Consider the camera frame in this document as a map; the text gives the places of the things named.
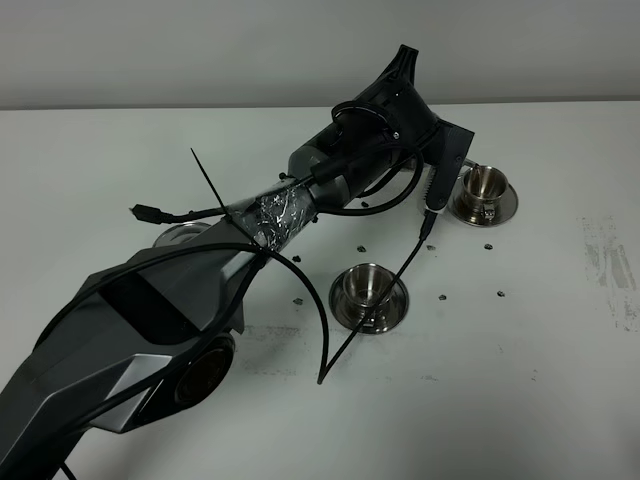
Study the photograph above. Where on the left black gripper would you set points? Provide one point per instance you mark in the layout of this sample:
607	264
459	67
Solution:
391	109

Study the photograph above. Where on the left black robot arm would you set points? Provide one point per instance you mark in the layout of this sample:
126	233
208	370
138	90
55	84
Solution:
153	336

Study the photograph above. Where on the far stainless steel teacup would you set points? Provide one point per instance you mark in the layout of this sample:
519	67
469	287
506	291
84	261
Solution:
484	183

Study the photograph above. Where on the stainless steel teacup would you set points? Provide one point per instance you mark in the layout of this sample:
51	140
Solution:
484	183
366	285

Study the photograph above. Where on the near stainless steel teacup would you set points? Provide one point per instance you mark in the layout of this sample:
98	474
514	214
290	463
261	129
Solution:
366	285

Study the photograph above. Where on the teapot steel saucer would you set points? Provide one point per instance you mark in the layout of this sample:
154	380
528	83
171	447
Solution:
180	233

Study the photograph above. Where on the far steel saucer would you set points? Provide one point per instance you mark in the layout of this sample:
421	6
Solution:
482	213

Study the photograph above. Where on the near steel saucer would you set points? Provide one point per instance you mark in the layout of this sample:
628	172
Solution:
385	317

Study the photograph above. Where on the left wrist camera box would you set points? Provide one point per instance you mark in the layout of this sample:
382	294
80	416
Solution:
445	153

